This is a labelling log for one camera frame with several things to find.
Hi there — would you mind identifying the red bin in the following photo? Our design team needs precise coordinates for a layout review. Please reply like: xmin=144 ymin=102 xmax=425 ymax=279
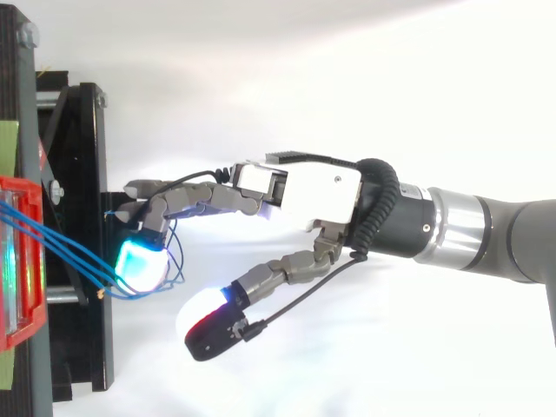
xmin=0 ymin=174 xmax=47 ymax=351

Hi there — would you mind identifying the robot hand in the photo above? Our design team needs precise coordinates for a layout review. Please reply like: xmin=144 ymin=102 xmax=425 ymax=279
xmin=113 ymin=149 xmax=363 ymax=362

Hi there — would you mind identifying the thin black cable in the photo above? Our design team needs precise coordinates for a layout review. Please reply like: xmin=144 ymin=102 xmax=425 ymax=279
xmin=243 ymin=255 xmax=362 ymax=342
xmin=129 ymin=167 xmax=230 ymax=225

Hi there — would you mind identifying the blue cable bundle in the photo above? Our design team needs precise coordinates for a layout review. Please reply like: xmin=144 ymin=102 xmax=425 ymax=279
xmin=0 ymin=200 xmax=187 ymax=301

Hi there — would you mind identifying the black stand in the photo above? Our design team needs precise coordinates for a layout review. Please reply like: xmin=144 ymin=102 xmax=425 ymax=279
xmin=0 ymin=0 xmax=115 ymax=417

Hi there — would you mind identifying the black coiled cable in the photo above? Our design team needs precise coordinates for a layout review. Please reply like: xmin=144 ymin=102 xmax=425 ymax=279
xmin=349 ymin=158 xmax=400 ymax=261

